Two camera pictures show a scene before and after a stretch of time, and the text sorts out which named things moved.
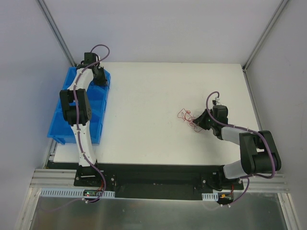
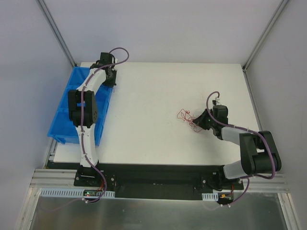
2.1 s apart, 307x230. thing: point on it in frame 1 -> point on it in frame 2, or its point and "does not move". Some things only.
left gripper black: x=100 y=78 -> x=111 y=77
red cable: x=186 y=116 does not move
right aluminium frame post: x=264 y=34 does not move
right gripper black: x=206 y=119 does not move
